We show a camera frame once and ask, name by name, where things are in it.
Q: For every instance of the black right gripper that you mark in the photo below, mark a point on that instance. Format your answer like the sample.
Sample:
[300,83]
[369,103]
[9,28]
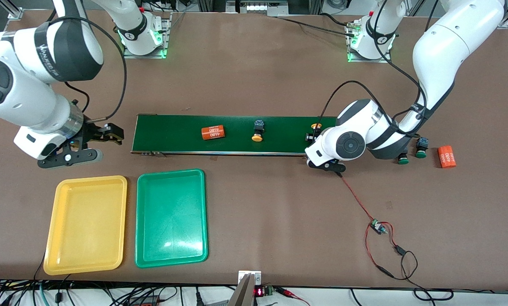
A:
[93,132]

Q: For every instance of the orange cylinder with white print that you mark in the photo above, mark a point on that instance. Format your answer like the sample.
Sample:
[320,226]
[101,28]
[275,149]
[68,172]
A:
[447,157]
[213,132]

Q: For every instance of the yellow push button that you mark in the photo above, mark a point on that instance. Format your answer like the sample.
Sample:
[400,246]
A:
[316,126]
[258,128]

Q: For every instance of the green push button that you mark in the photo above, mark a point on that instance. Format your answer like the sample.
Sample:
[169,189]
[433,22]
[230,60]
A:
[422,146]
[403,160]

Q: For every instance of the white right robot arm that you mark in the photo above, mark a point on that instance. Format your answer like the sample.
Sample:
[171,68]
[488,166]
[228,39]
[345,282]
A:
[24,97]

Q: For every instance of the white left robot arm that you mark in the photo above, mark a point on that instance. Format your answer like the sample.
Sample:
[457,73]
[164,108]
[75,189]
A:
[449,42]

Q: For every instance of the yellow plastic tray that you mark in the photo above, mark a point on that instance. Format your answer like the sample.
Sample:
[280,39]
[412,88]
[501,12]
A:
[86,225]

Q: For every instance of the green plastic tray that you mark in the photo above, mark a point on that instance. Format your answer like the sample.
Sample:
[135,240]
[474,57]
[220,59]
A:
[171,219]

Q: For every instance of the green conveyor belt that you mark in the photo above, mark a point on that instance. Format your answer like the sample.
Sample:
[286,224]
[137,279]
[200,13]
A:
[237,145]

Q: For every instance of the silver control box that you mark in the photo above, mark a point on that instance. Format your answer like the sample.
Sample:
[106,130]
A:
[258,7]

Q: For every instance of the silver metal clamp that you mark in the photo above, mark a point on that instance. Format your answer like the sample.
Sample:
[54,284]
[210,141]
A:
[243,293]

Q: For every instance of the red digit display module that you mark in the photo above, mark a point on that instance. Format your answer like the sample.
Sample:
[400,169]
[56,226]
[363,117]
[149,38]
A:
[259,292]

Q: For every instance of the red clip lead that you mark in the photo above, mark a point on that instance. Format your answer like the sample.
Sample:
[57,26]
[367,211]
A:
[290,293]

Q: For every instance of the small speed controller board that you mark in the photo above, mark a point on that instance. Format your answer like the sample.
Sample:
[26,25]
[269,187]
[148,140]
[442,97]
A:
[377,226]

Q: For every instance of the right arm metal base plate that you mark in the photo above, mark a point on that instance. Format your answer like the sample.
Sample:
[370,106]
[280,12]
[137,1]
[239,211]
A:
[143,55]

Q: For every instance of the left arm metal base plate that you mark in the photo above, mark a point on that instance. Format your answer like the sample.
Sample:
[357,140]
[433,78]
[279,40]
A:
[371,60]

